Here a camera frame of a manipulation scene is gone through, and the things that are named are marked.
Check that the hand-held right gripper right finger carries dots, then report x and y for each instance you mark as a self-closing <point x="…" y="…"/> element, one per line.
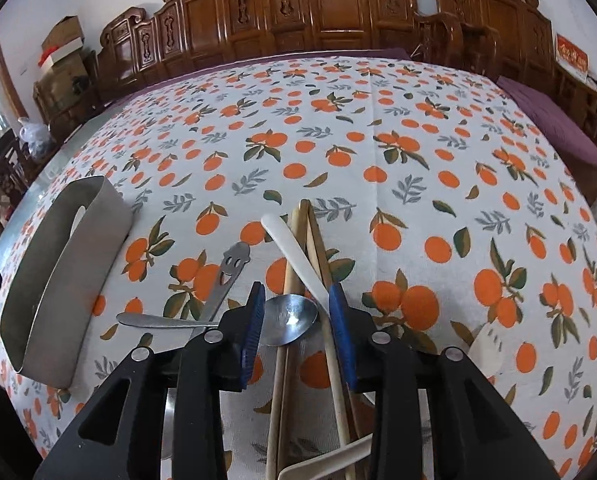
<point x="341" y="335"/>

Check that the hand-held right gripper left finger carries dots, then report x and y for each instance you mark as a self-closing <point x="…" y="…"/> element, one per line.
<point x="253" y="330"/>

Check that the steel spoon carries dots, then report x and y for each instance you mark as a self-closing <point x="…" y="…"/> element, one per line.
<point x="291" y="317"/>

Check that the steel utensil holder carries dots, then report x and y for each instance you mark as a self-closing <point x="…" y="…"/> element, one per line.
<point x="53" y="320"/>

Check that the light wooden chopstick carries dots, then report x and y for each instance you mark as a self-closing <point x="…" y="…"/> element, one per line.
<point x="284" y="395"/>
<point x="274" y="410"/>

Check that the dark brown chopstick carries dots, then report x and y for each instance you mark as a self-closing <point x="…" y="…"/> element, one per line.
<point x="327" y="255"/>

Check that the tan wooden chopstick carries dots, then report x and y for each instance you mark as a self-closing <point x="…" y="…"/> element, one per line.
<point x="341" y="420"/>

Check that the dark wooden chairs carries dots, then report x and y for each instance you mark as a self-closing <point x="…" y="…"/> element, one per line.
<point x="3" y="185"/>

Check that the white plastic bag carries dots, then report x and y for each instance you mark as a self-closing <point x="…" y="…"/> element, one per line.
<point x="36" y="137"/>

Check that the orange print tablecloth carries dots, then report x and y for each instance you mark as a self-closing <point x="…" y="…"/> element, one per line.
<point x="428" y="185"/>

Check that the brown cardboard box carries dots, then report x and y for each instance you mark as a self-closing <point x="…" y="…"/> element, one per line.
<point x="76" y="72"/>

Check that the white and red box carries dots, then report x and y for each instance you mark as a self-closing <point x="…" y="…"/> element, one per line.
<point x="61" y="55"/>

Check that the open cardboard box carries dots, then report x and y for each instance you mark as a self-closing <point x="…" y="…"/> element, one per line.
<point x="63" y="35"/>

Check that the purple seat cushion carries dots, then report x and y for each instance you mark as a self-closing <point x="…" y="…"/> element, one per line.
<point x="393" y="53"/>
<point x="548" y="115"/>

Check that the wooden chair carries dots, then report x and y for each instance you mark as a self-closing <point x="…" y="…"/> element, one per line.
<point x="448" y="35"/>

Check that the long carved wooden bench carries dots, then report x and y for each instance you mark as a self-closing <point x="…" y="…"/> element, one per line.
<point x="278" y="10"/>

